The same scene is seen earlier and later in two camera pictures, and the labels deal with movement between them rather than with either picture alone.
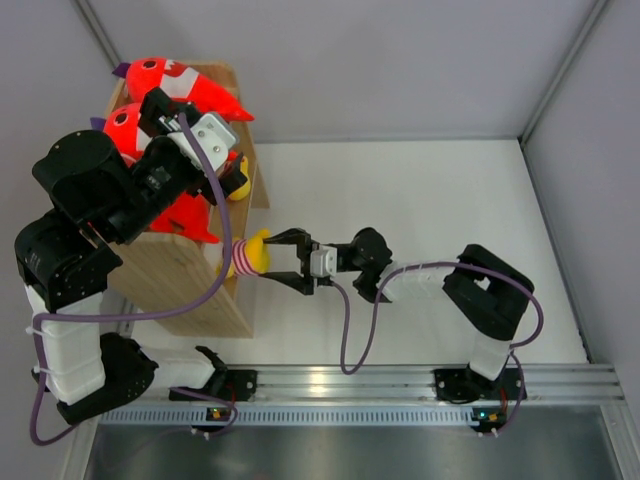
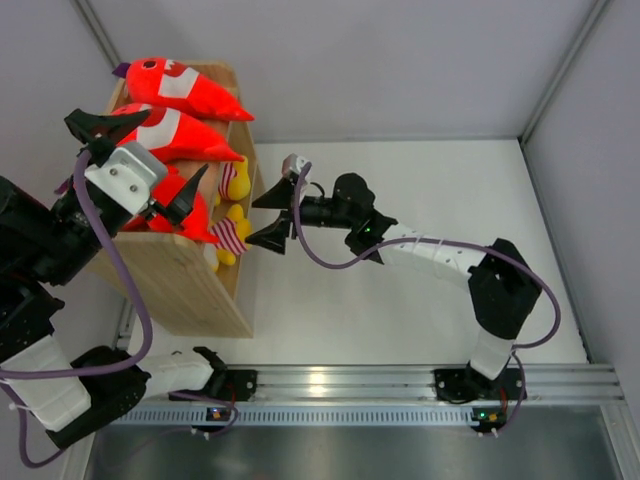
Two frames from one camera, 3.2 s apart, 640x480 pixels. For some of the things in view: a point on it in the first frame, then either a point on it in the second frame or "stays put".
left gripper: (153, 108) -> (86, 128)
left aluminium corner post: (91, 19) stays put
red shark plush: (179, 82) stays put
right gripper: (304, 245) -> (274, 237)
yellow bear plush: (249, 256) -> (229, 236)
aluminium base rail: (332, 383) stays put
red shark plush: (190, 211) stays put
